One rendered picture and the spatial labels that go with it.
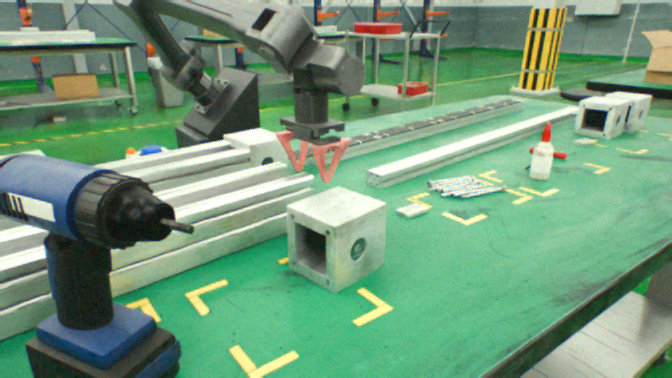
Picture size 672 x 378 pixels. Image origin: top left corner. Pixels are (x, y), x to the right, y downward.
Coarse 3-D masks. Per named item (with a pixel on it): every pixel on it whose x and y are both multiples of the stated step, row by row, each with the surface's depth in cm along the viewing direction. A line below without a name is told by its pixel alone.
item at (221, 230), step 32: (160, 192) 67; (192, 192) 68; (224, 192) 72; (256, 192) 67; (288, 192) 71; (192, 224) 62; (224, 224) 64; (256, 224) 69; (0, 256) 54; (32, 256) 50; (128, 256) 56; (160, 256) 60; (192, 256) 62; (0, 288) 48; (32, 288) 50; (128, 288) 57; (0, 320) 49; (32, 320) 51
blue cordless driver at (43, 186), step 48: (0, 192) 37; (48, 192) 34; (96, 192) 33; (144, 192) 34; (48, 240) 39; (96, 240) 34; (144, 240) 33; (96, 288) 39; (48, 336) 41; (96, 336) 40; (144, 336) 42
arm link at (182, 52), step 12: (144, 24) 100; (156, 24) 103; (144, 36) 108; (156, 36) 105; (168, 36) 108; (156, 48) 111; (168, 48) 111; (180, 48) 115; (192, 48) 120; (168, 60) 115; (180, 60) 117; (204, 60) 125; (168, 72) 119; (180, 72) 121; (180, 84) 122
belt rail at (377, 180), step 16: (560, 112) 144; (576, 112) 146; (512, 128) 125; (528, 128) 127; (544, 128) 134; (464, 144) 110; (480, 144) 112; (496, 144) 117; (416, 160) 99; (432, 160) 100; (448, 160) 105; (384, 176) 90; (400, 176) 95
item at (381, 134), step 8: (488, 104) 154; (496, 104) 154; (504, 104) 153; (512, 104) 156; (456, 112) 142; (464, 112) 142; (472, 112) 142; (480, 112) 144; (424, 120) 132; (432, 120) 132; (440, 120) 132; (448, 120) 133; (392, 128) 123; (400, 128) 123; (408, 128) 123; (416, 128) 124; (360, 136) 116; (368, 136) 116; (376, 136) 115; (384, 136) 116; (352, 144) 109; (296, 152) 103; (312, 152) 103
